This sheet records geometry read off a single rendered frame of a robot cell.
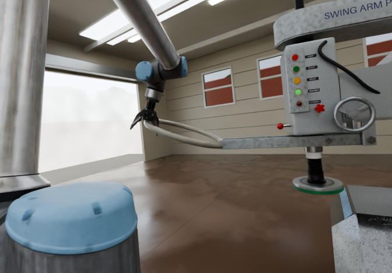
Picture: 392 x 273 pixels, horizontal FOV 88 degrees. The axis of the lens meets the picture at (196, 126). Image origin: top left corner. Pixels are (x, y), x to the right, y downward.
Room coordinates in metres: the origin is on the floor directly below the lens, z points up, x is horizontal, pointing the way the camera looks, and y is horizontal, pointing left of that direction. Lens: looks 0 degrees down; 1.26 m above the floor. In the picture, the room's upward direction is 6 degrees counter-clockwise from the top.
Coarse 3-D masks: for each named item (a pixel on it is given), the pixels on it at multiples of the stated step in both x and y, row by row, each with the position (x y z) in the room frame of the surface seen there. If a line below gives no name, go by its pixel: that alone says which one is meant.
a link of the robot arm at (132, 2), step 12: (120, 0) 0.54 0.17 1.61; (132, 0) 0.54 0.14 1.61; (144, 0) 0.57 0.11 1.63; (132, 12) 0.57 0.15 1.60; (144, 12) 0.59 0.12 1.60; (132, 24) 0.63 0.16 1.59; (144, 24) 0.62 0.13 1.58; (156, 24) 0.65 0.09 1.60; (144, 36) 0.67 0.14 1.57; (156, 36) 0.68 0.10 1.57; (156, 48) 0.72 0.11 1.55; (168, 48) 0.75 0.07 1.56; (168, 60) 0.80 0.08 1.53; (180, 60) 0.86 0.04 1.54; (168, 72) 0.88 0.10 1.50; (180, 72) 0.89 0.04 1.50
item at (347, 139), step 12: (348, 132) 1.00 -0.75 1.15; (360, 132) 0.99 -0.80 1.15; (228, 144) 1.05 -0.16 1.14; (240, 144) 1.04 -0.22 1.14; (252, 144) 1.02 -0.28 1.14; (264, 144) 1.00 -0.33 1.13; (276, 144) 0.99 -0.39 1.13; (288, 144) 0.97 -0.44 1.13; (300, 144) 0.96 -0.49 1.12; (312, 144) 0.95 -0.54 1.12; (324, 144) 0.93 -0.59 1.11; (336, 144) 0.92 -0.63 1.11; (348, 144) 0.91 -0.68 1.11; (360, 144) 0.89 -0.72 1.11
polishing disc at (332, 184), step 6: (294, 180) 1.05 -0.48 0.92; (300, 180) 1.04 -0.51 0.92; (306, 180) 1.03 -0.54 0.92; (330, 180) 0.99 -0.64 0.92; (336, 180) 0.99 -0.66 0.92; (300, 186) 0.96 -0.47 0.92; (306, 186) 0.95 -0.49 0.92; (312, 186) 0.94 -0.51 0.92; (318, 186) 0.93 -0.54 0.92; (324, 186) 0.92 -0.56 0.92; (330, 186) 0.92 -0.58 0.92; (336, 186) 0.91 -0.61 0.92; (342, 186) 0.93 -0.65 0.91
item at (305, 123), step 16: (288, 48) 0.92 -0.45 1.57; (304, 48) 0.90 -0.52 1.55; (320, 64) 0.89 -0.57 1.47; (320, 80) 0.89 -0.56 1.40; (336, 80) 0.87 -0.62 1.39; (320, 96) 0.89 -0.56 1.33; (336, 96) 0.87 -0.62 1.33; (288, 112) 1.01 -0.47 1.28; (304, 112) 0.91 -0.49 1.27; (288, 128) 1.05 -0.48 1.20; (304, 128) 0.91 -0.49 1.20; (320, 128) 0.89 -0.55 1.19; (336, 128) 0.88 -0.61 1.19
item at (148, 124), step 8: (160, 120) 1.30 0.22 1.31; (152, 128) 0.99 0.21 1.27; (160, 128) 0.98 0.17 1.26; (184, 128) 1.40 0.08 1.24; (192, 128) 1.39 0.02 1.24; (168, 136) 0.95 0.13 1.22; (176, 136) 0.94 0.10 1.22; (184, 136) 0.95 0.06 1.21; (208, 136) 1.35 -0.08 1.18; (216, 136) 1.28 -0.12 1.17; (192, 144) 0.95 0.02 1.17; (200, 144) 0.95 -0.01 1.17; (208, 144) 0.97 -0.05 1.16; (216, 144) 1.01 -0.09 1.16
